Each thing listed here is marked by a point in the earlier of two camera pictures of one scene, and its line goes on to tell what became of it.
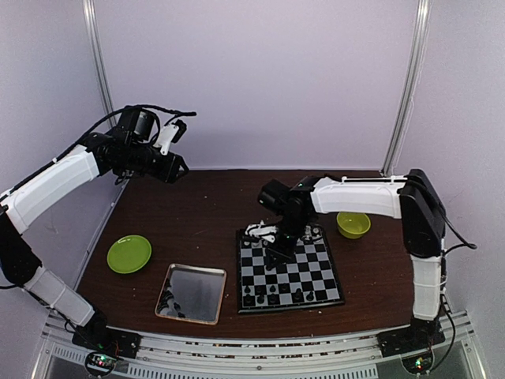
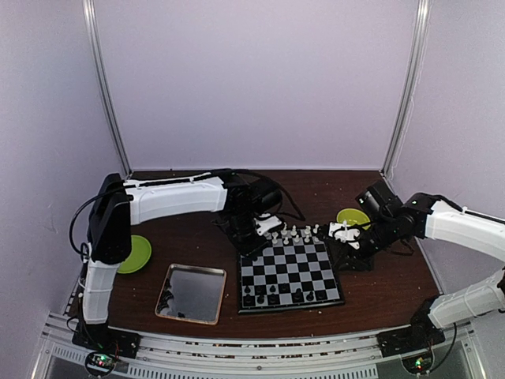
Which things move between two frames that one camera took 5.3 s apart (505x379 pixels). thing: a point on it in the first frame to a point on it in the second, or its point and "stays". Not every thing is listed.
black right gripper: x=286 y=254 to x=359 y=263
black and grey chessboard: x=309 y=279 stays
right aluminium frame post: x=406 y=105 stays
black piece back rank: x=248 y=300 stays
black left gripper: x=168 y=173 to x=251 y=249
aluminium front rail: x=61 y=356 stays
